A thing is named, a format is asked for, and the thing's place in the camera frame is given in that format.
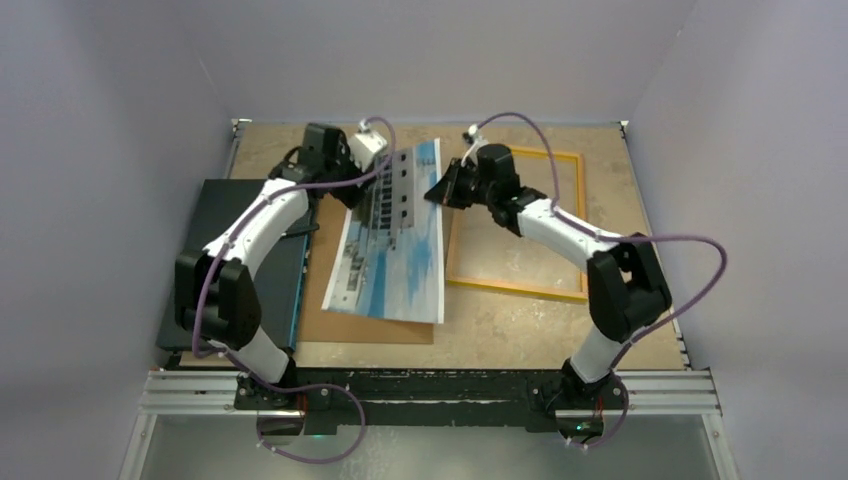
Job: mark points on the small black hammer tool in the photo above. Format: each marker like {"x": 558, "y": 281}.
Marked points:
{"x": 309, "y": 229}

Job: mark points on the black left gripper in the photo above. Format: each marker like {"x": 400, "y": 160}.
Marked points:
{"x": 349, "y": 196}

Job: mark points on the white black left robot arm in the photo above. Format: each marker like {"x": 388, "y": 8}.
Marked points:
{"x": 215, "y": 298}

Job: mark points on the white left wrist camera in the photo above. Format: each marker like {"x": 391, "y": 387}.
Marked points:
{"x": 366, "y": 145}

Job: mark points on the brown frame backing board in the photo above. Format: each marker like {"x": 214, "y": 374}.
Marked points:
{"x": 317, "y": 325}

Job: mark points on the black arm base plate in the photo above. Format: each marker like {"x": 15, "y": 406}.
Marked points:
{"x": 536, "y": 400}

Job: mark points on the aluminium profile rail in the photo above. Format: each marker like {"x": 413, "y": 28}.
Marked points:
{"x": 213, "y": 392}

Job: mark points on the building and sky photo print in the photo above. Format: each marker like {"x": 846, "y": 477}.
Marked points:
{"x": 390, "y": 258}

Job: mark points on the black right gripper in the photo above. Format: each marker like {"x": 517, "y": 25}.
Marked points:
{"x": 447, "y": 192}

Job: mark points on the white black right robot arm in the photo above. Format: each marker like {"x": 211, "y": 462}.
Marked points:
{"x": 627, "y": 291}

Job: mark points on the wooden picture frame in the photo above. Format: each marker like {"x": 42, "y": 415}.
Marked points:
{"x": 482, "y": 255}

